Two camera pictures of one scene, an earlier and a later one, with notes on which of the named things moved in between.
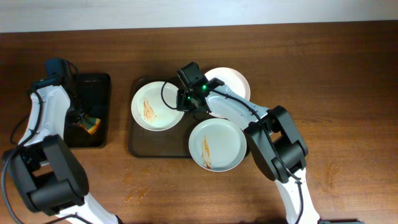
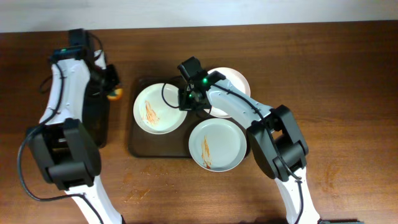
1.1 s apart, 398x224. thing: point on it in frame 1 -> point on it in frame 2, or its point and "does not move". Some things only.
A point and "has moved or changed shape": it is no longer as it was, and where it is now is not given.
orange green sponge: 90,123 -> 117,96
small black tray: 92,96 does not move
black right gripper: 193,106 does not move
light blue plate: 217,144 does not move
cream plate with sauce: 232,79 does not move
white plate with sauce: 150,109 has moved or changed shape
